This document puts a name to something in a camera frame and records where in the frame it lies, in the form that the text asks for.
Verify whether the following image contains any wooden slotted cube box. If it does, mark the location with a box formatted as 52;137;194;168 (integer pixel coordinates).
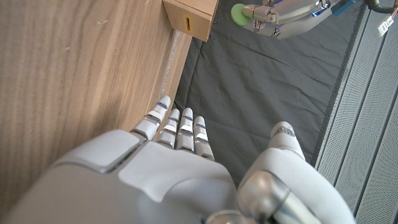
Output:
162;0;220;43

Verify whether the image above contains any green round coin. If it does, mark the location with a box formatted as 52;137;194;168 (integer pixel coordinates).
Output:
230;3;252;27

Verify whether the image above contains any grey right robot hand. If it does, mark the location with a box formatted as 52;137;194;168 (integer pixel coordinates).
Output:
0;95;357;224

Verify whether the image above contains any white wire connector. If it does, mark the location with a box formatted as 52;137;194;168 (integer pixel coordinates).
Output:
377;15;395;37

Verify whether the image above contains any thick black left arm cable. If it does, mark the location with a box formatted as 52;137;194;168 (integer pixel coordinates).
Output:
363;0;398;14

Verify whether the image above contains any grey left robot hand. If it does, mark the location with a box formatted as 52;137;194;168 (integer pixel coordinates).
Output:
241;0;357;40

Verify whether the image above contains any black fabric curtain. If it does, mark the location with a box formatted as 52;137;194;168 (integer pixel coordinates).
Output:
172;0;371;187

